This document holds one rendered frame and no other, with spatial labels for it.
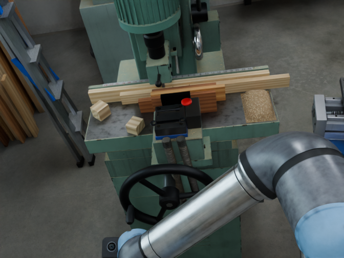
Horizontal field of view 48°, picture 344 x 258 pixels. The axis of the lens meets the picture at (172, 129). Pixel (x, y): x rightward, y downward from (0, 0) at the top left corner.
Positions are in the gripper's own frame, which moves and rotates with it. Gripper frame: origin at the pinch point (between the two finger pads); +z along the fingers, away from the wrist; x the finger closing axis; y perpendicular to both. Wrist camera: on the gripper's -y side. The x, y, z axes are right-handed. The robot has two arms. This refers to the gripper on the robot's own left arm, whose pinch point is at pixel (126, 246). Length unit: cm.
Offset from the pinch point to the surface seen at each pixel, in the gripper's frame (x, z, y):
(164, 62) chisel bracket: 12, 28, -44
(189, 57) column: 19, 54, -43
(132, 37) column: 0, 49, -52
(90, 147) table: -14.0, 27.1, -19.6
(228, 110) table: 30, 32, -27
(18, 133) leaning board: -99, 148, 2
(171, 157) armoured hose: 12.5, 15.8, -17.8
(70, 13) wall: -91, 267, -77
